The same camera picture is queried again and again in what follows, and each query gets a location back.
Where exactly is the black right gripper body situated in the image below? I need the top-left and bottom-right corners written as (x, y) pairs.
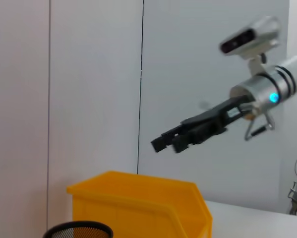
top-left (181, 96), bottom-right (254, 129)

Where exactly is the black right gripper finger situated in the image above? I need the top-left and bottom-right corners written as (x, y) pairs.
top-left (150, 125), bottom-right (188, 153)
top-left (172, 126), bottom-right (227, 153)

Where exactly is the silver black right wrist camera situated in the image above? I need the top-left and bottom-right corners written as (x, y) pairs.
top-left (219, 16), bottom-right (282, 75)

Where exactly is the right wrist cable with plug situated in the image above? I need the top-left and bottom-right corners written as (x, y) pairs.
top-left (244, 111), bottom-right (276, 141)

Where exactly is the black mesh pen holder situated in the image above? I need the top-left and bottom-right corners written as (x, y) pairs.
top-left (42, 221), bottom-right (114, 238)

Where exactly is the yellow plastic bin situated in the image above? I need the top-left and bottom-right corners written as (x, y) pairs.
top-left (66, 170), bottom-right (213, 238)

